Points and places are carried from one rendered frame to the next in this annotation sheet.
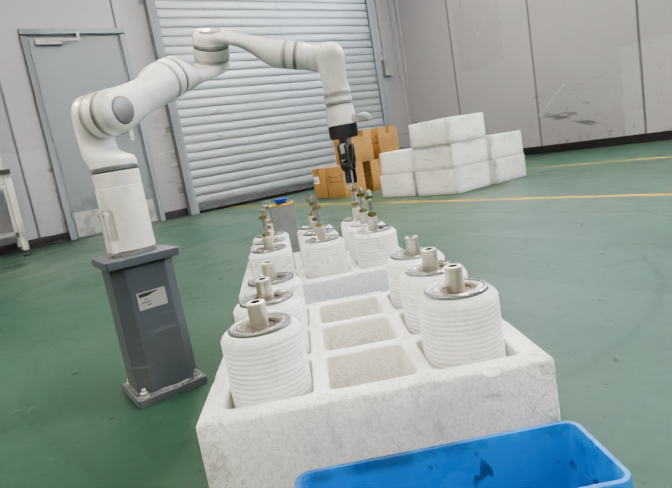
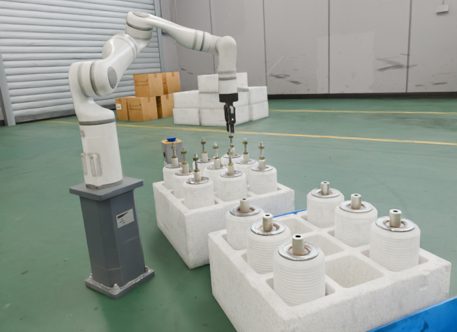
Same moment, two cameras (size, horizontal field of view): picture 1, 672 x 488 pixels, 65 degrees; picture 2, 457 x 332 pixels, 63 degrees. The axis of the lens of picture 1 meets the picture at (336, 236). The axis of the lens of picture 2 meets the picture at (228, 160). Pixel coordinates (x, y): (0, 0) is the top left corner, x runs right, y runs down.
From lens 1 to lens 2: 45 cm
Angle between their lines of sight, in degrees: 19
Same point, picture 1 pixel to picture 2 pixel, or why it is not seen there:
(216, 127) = (31, 56)
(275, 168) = not seen: hidden behind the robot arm
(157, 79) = (124, 53)
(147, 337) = (121, 247)
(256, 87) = (66, 28)
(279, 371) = (319, 279)
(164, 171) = not seen: outside the picture
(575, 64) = (290, 44)
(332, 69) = (228, 55)
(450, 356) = (398, 263)
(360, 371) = (330, 271)
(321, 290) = not seen: hidden behind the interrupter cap
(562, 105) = (281, 69)
